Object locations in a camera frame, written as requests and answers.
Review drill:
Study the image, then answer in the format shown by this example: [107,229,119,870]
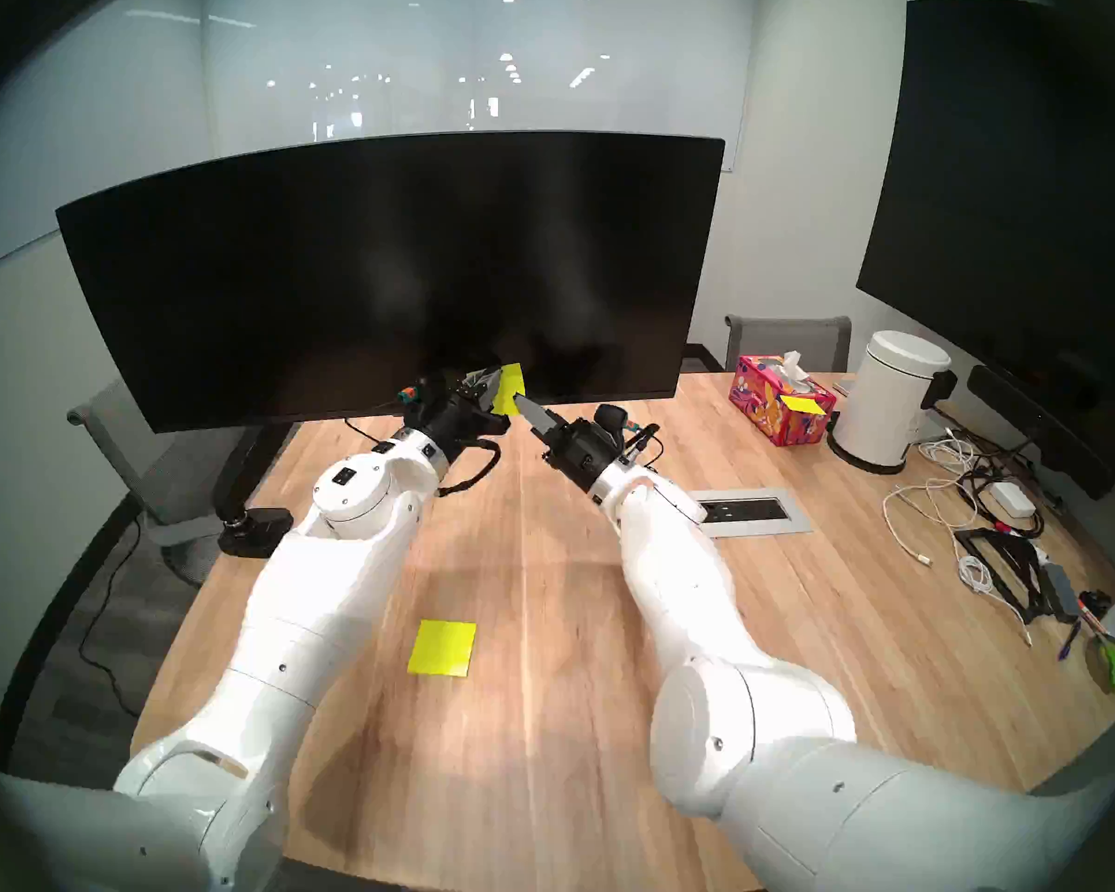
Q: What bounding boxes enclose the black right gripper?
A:
[511,392,628,498]

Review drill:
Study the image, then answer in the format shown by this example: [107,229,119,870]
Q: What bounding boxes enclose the black triangular folding stand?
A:
[953,526,1056,626]

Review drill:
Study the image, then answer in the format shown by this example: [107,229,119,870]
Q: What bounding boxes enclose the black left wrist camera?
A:
[398,374,452,417]

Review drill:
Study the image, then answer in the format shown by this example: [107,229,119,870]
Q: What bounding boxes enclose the white cylindrical pedal bin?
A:
[827,330,958,476]

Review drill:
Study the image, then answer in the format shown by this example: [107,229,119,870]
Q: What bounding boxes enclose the white charging cable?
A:
[918,432,981,480]
[957,528,1034,647]
[883,479,963,566]

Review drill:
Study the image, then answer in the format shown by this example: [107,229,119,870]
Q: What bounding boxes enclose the yellow sticky note pad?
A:
[407,619,478,678]

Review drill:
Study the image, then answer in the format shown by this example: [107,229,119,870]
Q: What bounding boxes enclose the black video sound bar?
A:
[966,364,1115,501]

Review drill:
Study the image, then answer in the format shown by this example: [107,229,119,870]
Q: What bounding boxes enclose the red floral tissue box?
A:
[728,351,838,448]

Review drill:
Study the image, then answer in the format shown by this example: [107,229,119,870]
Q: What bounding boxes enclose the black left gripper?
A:
[420,364,512,461]

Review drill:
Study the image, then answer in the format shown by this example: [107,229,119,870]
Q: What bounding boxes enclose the curved black computer monitor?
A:
[56,130,727,433]

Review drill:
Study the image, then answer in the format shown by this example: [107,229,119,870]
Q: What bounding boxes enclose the grey adapter dongle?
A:
[1041,565,1083,622]

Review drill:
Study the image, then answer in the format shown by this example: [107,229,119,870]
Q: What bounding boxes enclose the grey mesh office chair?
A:
[67,376,270,580]
[724,314,853,374]

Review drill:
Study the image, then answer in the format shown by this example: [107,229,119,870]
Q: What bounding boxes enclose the black floor cable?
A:
[77,517,147,715]

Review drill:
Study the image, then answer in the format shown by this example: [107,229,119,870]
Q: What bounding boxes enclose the black power cable bundle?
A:
[955,424,1048,540]

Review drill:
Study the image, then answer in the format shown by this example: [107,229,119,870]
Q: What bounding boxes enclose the large black wall television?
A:
[855,0,1115,492]

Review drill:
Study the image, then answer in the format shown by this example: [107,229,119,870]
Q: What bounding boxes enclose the single yellow sticky note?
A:
[491,362,529,418]

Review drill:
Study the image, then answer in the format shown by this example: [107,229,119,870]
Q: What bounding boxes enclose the grey table power socket panel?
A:
[692,488,816,538]

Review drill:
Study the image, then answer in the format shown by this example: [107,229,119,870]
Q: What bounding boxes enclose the frosted glass wall board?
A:
[203,0,754,171]

